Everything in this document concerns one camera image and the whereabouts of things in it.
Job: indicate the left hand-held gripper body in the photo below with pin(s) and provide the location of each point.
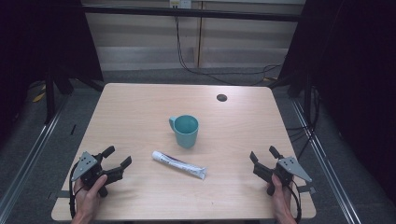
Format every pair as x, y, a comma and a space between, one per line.
84, 165

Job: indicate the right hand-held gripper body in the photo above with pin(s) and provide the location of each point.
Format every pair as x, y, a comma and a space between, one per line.
291, 168

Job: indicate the white toothpaste tube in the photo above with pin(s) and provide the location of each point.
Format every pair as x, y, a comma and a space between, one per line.
179, 164

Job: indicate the teal cup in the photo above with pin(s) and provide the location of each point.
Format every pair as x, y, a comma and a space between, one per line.
186, 132

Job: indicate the person's right hand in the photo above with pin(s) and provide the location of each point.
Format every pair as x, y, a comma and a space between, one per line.
282, 202

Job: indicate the person's left hand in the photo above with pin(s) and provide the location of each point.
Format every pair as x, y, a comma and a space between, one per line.
85, 202

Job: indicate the black stand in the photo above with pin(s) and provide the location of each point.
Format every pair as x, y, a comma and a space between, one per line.
308, 99
49, 93

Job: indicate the round black table grommet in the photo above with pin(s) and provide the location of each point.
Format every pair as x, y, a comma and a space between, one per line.
221, 97

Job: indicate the yellow floor tape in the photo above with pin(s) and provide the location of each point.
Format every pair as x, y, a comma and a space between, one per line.
39, 97

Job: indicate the dark curtain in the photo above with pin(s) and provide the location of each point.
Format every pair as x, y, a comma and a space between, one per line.
40, 40
355, 77

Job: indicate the black horizontal bar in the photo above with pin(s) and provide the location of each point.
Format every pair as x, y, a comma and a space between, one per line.
193, 13

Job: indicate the metal floor rail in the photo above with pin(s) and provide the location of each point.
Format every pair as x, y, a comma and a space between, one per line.
28, 161
323, 168

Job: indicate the white wall socket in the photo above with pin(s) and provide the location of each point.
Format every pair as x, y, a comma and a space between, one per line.
180, 3

